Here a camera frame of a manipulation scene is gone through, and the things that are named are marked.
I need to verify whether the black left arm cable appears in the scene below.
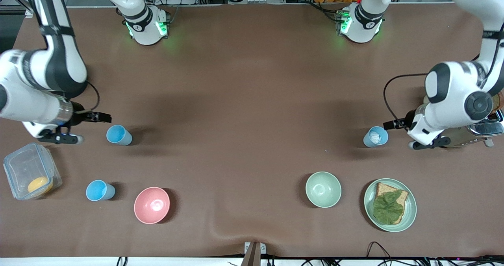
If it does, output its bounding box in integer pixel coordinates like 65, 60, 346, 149
383, 73, 430, 122

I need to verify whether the brown table mat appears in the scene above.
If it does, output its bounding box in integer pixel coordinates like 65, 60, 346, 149
0, 2, 504, 259

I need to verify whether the clear plastic lidded container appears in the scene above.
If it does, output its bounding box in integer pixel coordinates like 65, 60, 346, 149
3, 142, 63, 200

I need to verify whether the pale green bowl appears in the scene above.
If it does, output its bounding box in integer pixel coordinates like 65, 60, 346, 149
306, 172, 342, 209

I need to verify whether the pink bowl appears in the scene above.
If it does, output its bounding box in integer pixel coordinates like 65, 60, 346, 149
134, 187, 170, 224

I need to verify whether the light blue plastic cup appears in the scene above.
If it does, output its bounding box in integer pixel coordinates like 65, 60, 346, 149
363, 126, 389, 148
86, 180, 116, 201
106, 125, 133, 146

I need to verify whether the thin black looped cable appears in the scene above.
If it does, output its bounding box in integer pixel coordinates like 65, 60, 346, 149
366, 241, 394, 260

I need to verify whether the pale green plate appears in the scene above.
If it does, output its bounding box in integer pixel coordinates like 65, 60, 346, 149
364, 178, 417, 233

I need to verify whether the orange round fruit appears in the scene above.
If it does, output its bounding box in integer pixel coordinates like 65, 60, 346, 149
28, 176, 54, 194

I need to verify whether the green lettuce leaf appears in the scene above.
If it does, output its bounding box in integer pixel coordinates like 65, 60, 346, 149
372, 190, 404, 224

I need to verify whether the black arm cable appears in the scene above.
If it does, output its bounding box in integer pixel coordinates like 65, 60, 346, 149
383, 73, 430, 122
77, 81, 101, 115

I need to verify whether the metal clamp bracket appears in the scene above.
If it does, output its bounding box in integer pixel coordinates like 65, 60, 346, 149
244, 242, 266, 266

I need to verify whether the beige chrome toaster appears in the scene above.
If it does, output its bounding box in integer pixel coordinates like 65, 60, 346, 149
422, 94, 504, 148

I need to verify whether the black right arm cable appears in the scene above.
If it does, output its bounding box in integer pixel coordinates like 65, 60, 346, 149
77, 81, 101, 115

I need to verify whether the brown bread slice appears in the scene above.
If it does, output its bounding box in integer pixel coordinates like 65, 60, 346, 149
373, 182, 409, 225

